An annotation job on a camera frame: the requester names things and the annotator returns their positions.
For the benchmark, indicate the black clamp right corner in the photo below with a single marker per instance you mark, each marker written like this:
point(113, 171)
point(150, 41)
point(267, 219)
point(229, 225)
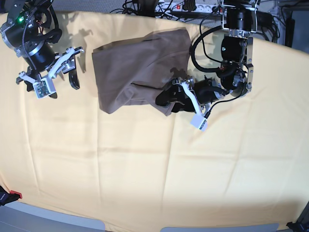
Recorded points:
point(301, 225)

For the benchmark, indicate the black power adapter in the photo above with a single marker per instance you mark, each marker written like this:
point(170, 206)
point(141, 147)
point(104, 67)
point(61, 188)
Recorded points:
point(264, 21)

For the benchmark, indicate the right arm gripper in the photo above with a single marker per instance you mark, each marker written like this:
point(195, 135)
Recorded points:
point(41, 57)

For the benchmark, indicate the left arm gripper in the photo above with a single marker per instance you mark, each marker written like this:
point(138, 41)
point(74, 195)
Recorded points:
point(207, 91)

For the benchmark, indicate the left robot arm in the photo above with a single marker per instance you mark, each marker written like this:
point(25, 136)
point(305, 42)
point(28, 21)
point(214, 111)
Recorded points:
point(236, 69)

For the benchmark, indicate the white power strip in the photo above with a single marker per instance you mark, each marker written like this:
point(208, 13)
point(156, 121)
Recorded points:
point(181, 7)

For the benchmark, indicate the yellow table cloth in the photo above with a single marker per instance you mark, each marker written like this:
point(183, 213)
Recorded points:
point(138, 170)

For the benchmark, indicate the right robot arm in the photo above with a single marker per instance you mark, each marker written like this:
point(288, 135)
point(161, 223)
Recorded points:
point(36, 21)

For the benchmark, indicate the brown T-shirt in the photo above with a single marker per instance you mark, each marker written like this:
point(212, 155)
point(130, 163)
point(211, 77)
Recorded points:
point(135, 71)

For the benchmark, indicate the red black clamp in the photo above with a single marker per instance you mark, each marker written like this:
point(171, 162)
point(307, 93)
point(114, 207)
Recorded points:
point(8, 197)

